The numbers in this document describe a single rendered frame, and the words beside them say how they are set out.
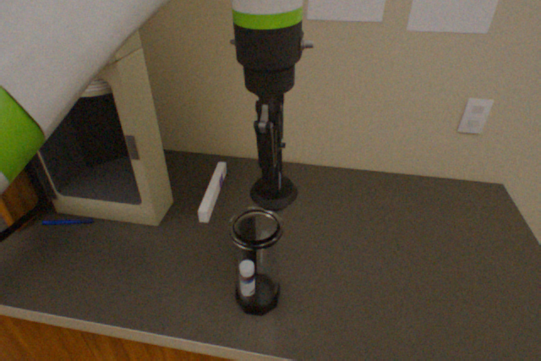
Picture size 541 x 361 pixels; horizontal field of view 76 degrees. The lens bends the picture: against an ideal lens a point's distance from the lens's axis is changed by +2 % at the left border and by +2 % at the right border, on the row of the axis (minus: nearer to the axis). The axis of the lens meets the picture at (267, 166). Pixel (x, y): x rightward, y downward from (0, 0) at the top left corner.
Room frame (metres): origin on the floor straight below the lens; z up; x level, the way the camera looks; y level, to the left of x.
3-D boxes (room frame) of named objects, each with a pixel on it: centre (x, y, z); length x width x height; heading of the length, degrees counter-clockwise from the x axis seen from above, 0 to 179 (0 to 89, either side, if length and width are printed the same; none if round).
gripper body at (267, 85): (0.50, 0.00, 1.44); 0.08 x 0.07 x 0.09; 169
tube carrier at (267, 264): (0.49, 0.02, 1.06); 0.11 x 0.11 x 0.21
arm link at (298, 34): (0.49, 0.00, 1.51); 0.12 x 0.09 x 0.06; 79
